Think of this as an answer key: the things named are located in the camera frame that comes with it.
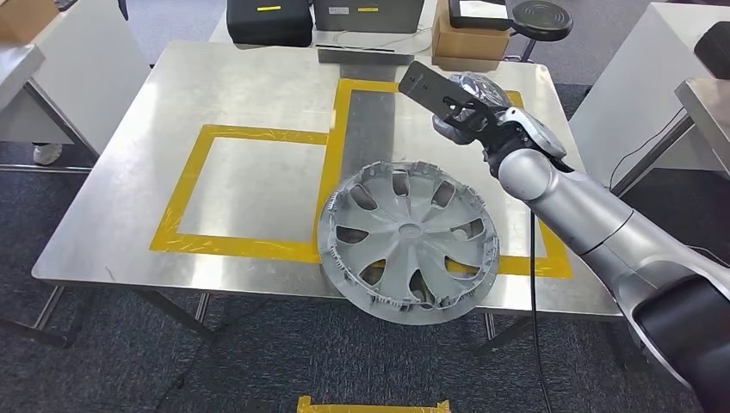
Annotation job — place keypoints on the black flat tray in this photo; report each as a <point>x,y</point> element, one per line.
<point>479,24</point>

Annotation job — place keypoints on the silver plastic wheel cover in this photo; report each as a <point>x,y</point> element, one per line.
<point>409,229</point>

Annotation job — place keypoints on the black round stool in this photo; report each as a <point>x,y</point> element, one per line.
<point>542,20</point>

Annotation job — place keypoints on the brown cardboard box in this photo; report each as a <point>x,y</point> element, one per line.
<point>25,17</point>
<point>467,45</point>

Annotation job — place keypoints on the white cabinet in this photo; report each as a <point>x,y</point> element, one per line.
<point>639,85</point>
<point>97,62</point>

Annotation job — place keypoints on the black carrying case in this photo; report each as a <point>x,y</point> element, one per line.
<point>716,51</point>
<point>268,25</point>

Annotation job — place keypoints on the grey equipment box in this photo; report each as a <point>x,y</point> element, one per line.
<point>371,20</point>

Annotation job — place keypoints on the person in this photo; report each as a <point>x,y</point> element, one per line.
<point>48,154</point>

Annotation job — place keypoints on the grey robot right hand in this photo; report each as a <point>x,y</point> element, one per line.
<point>485,88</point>

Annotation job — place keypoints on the stainless steel workbench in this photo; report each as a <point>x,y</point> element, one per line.
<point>228,85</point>

